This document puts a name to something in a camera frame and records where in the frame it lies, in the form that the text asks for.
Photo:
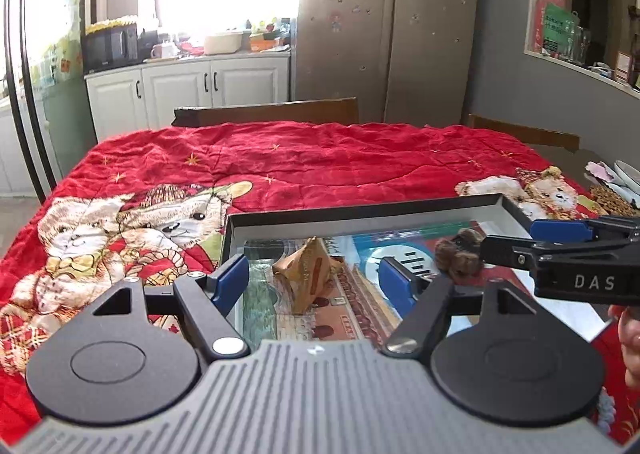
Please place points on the beige double-door refrigerator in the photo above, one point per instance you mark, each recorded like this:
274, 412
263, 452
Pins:
405, 61

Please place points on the person's right hand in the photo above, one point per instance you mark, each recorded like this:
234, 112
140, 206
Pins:
629, 334

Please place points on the black shallow box tray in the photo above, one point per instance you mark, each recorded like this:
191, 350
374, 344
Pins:
358, 238

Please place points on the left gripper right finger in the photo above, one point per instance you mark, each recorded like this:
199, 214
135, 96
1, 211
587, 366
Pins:
422, 306

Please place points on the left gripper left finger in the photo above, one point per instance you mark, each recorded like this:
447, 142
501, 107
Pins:
205, 301

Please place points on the wooden bead trivet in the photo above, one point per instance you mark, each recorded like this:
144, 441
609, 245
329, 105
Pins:
612, 203

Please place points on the white plate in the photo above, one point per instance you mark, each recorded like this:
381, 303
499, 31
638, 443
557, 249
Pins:
628, 174

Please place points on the brown paper pyramid packet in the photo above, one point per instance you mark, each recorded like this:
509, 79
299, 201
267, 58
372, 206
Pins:
306, 274

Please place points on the red quilted blanket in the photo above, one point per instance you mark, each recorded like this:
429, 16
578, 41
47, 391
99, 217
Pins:
94, 358

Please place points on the black microwave oven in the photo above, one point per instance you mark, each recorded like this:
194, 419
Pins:
110, 48

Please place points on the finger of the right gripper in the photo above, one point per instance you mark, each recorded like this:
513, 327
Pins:
521, 252
557, 231

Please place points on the white wall shelf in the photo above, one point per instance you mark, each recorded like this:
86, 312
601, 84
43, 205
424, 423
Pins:
597, 38

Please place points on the pink cloth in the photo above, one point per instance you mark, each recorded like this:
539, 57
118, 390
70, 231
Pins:
601, 171

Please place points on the white mug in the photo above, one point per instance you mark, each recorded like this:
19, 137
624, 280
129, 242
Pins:
164, 50

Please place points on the white plastic basin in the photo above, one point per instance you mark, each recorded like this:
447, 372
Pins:
228, 42

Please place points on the wooden chair at right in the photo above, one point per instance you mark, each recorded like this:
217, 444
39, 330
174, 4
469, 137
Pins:
525, 134

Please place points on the white kitchen cabinet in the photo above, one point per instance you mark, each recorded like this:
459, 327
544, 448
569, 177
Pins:
145, 96

